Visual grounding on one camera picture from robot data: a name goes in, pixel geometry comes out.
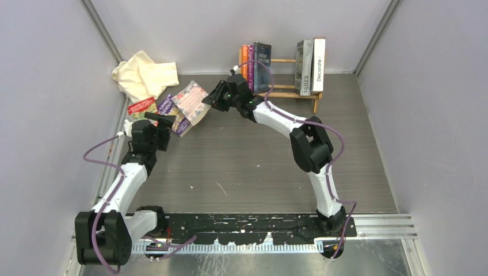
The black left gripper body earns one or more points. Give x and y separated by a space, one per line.
161 138

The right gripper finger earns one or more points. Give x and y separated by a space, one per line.
220 89
214 100

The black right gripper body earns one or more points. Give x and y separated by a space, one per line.
233 100

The floral white book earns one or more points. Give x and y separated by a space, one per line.
190 102

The purple cartoon book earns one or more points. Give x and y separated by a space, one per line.
250 67

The orange treehouse book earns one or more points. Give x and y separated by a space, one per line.
244 59

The dark blue book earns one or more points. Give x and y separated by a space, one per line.
261 77

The wooden book rack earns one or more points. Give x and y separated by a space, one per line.
288 91

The grey ianra book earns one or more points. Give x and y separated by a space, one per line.
303 64

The white Decorate book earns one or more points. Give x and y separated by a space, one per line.
318 64

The purple yellow treehouse book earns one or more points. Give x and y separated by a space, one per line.
181 124

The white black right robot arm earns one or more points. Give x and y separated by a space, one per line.
311 147

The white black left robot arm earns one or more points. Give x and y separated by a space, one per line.
103 235

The red treehouse book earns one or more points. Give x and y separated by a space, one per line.
136 111

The cream cloth bag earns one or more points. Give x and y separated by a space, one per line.
140 78

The black mounting base plate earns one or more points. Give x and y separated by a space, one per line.
193 233

